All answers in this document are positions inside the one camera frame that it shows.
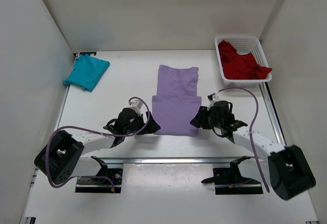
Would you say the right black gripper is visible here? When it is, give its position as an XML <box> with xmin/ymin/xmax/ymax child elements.
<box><xmin>191</xmin><ymin>107</ymin><xmax>223</xmax><ymax>130</ymax></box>

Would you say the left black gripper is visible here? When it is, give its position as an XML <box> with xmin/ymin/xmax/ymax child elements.
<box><xmin>124</xmin><ymin>111</ymin><xmax>160</xmax><ymax>135</ymax></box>

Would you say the lilac t shirt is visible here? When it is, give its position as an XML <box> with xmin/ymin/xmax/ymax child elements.
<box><xmin>152</xmin><ymin>65</ymin><xmax>202</xmax><ymax>137</ymax></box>

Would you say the red t shirt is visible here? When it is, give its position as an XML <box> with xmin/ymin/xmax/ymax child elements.
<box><xmin>218</xmin><ymin>40</ymin><xmax>272</xmax><ymax>80</ymax></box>

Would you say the teal t shirt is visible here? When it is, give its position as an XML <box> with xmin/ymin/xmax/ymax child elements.
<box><xmin>63</xmin><ymin>55</ymin><xmax>110</xmax><ymax>92</ymax></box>

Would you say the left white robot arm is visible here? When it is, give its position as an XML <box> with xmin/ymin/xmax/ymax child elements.
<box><xmin>34</xmin><ymin>104</ymin><xmax>160</xmax><ymax>188</ymax></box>

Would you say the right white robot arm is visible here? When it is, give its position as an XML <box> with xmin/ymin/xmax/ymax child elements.
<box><xmin>190</xmin><ymin>101</ymin><xmax>316</xmax><ymax>200</ymax></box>

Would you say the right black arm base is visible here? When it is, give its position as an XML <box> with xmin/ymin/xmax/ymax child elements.
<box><xmin>201</xmin><ymin>156</ymin><xmax>263</xmax><ymax>195</ymax></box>

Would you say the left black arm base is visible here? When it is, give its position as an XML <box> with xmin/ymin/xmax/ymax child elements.
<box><xmin>75</xmin><ymin>156</ymin><xmax>123</xmax><ymax>193</ymax></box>

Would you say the white plastic basket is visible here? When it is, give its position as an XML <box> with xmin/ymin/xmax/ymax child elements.
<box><xmin>215</xmin><ymin>35</ymin><xmax>272</xmax><ymax>87</ymax></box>

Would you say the dark label sticker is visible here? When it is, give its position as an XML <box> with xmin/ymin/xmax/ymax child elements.
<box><xmin>79</xmin><ymin>52</ymin><xmax>97</xmax><ymax>56</ymax></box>

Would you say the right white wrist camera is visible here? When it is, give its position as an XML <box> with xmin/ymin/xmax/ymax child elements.
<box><xmin>207</xmin><ymin>93</ymin><xmax>220</xmax><ymax>106</ymax></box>

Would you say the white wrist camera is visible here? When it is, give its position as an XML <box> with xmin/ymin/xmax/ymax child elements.
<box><xmin>129</xmin><ymin>99</ymin><xmax>143</xmax><ymax>115</ymax></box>
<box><xmin>207</xmin><ymin>93</ymin><xmax>220</xmax><ymax>106</ymax></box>

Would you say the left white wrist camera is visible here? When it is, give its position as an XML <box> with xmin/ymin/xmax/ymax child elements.
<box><xmin>129</xmin><ymin>99</ymin><xmax>143</xmax><ymax>115</ymax></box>

